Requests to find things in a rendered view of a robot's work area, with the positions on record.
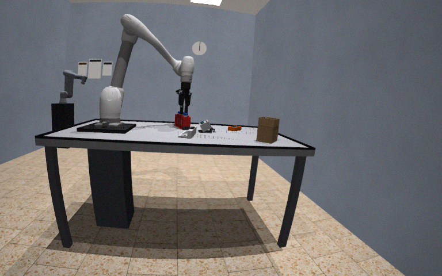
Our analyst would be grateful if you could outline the orange digital multimeter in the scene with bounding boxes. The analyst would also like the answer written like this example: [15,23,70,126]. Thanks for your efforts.
[228,126,241,131]

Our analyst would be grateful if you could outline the small open brown cardboard box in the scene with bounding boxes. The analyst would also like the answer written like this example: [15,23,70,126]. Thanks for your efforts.
[256,117,280,143]

